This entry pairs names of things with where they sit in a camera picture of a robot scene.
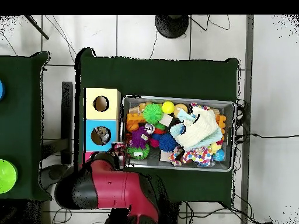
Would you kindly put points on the purple spiky ball with eyes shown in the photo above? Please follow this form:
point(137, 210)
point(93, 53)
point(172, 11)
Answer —
point(138, 138)

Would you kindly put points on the silver can with pull tab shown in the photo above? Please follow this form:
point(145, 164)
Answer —
point(117, 148)

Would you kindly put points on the silver crushed can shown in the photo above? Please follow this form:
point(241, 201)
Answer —
point(103, 136)

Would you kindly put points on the small orange plastic toy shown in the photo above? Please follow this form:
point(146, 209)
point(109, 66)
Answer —
point(222, 122)

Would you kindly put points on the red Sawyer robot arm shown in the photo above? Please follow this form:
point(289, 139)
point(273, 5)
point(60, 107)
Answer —
point(112, 186)

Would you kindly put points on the wooden box with three holes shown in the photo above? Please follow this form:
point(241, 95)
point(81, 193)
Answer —
point(91, 95)

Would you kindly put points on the shallow clear mesh bin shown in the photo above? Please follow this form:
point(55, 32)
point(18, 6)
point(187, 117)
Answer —
point(230, 106)

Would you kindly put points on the small white black ball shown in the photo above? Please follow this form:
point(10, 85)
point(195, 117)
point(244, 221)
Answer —
point(149, 128)

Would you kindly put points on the green spiky rubber ball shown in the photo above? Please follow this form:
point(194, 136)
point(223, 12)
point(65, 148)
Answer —
point(153, 112)

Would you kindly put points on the orange toy building block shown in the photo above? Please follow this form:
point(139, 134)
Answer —
point(135, 122)

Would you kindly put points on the small wooden block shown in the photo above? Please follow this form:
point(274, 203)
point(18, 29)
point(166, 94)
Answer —
point(165, 156)
point(166, 120)

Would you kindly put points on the pink spiky rubber ball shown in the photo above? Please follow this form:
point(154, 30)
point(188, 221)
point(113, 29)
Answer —
point(154, 142)

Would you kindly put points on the green toy with white eyes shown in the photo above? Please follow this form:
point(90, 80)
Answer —
point(138, 152)

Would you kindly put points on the tan orange ball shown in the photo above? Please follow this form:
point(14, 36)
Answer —
point(181, 108)

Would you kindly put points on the dark green table cloth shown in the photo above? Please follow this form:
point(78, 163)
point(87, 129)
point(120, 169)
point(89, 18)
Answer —
point(163, 79)

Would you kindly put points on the large colourful dotted cloth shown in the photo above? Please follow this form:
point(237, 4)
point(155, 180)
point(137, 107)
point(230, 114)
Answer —
point(198, 156)

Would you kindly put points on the mint green cloth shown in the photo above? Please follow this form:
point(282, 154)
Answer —
point(218, 138)

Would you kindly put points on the small blue yellow ball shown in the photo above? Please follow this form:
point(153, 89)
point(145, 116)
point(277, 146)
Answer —
point(219, 154)

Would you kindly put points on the black panel stand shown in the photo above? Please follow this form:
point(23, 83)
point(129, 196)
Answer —
point(67, 121)

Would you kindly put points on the black round stand base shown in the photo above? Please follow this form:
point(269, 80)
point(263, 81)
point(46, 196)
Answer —
point(172, 25)

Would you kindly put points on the grey round stand foot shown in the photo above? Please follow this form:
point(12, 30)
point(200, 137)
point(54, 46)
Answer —
point(49, 173)

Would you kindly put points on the green cloth side table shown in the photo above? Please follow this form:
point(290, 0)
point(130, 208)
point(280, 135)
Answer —
point(23, 116)

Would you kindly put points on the black pole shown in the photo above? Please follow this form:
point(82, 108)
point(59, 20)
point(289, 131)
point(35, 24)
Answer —
point(37, 28)

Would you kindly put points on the blue round object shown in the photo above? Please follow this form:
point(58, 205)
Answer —
point(1, 89)

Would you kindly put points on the green round bowl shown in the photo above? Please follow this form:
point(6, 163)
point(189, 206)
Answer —
point(6, 176)

